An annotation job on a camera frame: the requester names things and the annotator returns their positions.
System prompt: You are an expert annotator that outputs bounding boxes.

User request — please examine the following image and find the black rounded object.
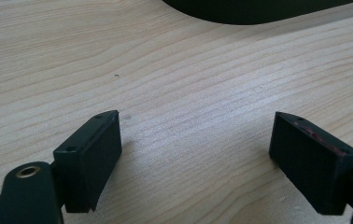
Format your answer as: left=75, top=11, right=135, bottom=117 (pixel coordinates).
left=162, top=0, right=353, bottom=26

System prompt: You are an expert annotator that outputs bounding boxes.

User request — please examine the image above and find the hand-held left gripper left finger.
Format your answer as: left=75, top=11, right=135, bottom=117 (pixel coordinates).
left=52, top=109, right=123, bottom=214

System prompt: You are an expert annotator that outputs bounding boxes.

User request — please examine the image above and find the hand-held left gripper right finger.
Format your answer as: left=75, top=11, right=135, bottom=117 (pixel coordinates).
left=268, top=111, right=353, bottom=217

